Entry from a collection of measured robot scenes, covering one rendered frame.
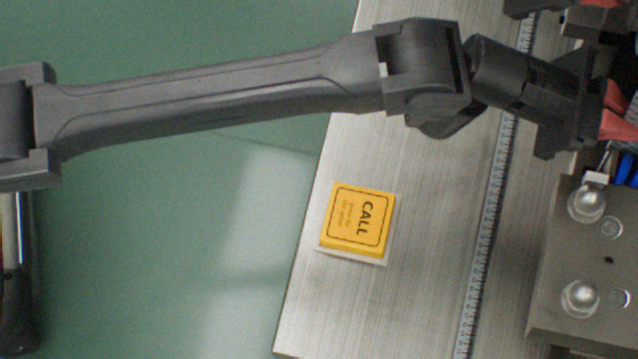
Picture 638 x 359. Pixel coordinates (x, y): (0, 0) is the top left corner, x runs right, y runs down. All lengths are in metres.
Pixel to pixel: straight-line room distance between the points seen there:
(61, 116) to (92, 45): 1.37
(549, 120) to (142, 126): 0.37
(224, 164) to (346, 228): 1.03
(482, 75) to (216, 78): 0.24
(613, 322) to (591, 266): 0.06
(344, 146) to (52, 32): 1.22
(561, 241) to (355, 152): 0.28
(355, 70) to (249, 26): 1.38
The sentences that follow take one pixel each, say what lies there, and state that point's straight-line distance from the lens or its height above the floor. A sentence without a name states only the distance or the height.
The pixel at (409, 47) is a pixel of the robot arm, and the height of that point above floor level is 1.22.
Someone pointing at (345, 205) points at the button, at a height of 0.92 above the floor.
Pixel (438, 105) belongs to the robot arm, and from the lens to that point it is 1.07.
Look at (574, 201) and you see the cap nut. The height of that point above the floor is 1.05.
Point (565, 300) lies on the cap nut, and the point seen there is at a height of 1.04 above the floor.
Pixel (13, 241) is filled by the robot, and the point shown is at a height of 0.23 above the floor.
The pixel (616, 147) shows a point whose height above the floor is 1.03.
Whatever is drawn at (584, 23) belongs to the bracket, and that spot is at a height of 1.14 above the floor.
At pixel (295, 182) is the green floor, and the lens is 2.31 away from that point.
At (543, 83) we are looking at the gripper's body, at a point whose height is 1.16.
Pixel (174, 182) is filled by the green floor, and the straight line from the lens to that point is 2.34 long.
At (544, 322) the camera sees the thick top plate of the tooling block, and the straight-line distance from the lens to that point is 1.20.
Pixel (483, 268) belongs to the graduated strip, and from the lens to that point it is 1.34.
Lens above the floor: 2.20
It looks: 72 degrees down
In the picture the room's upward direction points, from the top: 8 degrees counter-clockwise
